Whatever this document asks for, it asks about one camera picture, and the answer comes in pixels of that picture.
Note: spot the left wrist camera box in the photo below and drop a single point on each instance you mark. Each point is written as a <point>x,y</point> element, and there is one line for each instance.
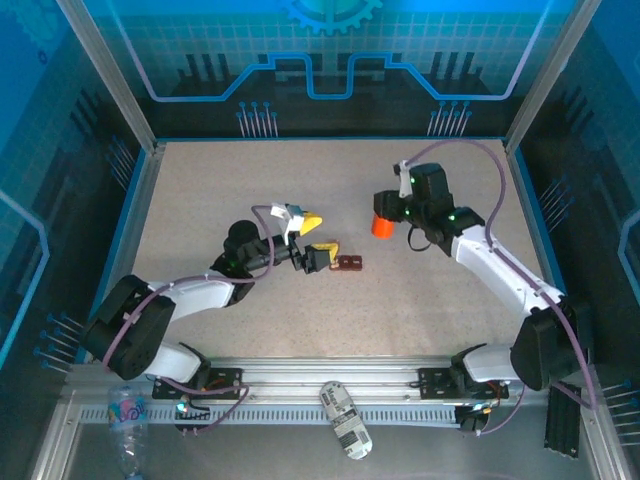
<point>290,217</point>

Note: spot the black connector box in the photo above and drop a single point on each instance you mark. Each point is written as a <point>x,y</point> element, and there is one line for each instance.
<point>192,425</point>
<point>472,422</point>

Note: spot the aluminium side rail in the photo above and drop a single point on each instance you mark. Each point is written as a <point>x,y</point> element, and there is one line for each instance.
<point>135,220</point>

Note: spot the black ridged bar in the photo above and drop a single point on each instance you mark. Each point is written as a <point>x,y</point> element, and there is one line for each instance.
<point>562,425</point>

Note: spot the black right connector box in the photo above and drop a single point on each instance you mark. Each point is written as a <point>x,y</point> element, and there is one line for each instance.
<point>472,422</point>

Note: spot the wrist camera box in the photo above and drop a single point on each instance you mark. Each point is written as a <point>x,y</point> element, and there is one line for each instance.
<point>290,217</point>
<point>402,180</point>

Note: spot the aluminium mounting rail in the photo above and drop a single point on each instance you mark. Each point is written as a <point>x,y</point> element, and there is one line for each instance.
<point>325,370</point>

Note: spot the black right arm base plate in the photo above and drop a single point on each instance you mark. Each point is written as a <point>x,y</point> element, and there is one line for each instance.
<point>432,382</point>

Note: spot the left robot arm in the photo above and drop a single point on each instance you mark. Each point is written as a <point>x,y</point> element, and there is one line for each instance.
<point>200,295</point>

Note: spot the clear plastic water bottle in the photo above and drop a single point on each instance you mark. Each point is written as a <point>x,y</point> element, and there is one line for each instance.
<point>127,415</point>

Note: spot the white oval printed tag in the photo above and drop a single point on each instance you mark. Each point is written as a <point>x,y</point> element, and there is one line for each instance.
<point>345,420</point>

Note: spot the dark red pill organizer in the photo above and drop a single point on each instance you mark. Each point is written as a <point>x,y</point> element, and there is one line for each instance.
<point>350,265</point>

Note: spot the aluminium frame post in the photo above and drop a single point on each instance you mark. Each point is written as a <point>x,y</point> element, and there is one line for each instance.
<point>110,75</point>
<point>552,75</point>

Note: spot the black left connector box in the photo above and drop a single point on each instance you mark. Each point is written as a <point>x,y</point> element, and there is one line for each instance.
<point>192,425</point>

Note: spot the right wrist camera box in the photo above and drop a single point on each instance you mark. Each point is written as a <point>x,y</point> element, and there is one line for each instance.
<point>402,180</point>

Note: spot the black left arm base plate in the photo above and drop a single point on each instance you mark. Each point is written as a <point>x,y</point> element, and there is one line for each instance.
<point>225,382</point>

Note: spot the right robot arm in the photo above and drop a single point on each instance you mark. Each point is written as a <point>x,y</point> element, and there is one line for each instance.
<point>500,270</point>

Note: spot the orange pill bottle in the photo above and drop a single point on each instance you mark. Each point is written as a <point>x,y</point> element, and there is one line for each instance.
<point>382,229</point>

